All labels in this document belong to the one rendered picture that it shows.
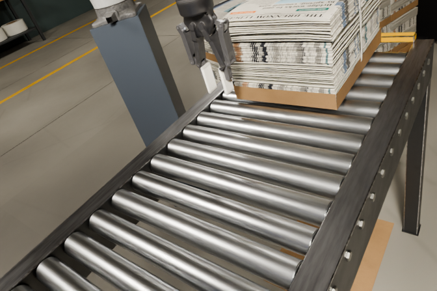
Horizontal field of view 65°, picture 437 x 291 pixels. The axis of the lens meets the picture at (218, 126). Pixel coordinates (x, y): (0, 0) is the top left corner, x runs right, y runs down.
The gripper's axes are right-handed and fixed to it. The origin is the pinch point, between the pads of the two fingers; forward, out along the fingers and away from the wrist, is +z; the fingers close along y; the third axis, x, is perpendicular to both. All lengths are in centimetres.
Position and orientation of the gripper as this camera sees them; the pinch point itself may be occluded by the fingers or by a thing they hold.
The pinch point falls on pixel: (218, 79)
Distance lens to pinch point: 82.2
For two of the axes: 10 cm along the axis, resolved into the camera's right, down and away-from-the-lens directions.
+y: -7.9, -1.4, 6.0
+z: 2.6, 8.0, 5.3
